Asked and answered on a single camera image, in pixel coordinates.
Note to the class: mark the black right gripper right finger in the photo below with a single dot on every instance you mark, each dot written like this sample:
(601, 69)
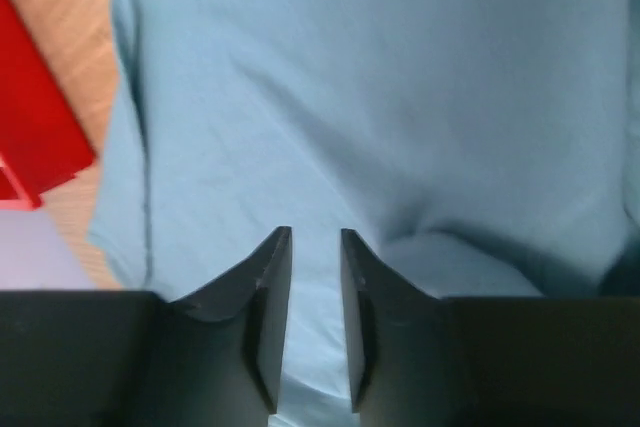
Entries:
(401, 358)

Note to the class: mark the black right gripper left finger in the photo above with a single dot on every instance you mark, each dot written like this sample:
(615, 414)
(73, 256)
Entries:
(218, 357)

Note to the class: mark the blue t-shirt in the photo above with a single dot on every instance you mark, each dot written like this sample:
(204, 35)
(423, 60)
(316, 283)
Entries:
(478, 146)

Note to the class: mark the red plastic bin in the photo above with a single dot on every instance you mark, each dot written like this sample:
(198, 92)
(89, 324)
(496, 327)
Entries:
(42, 143)

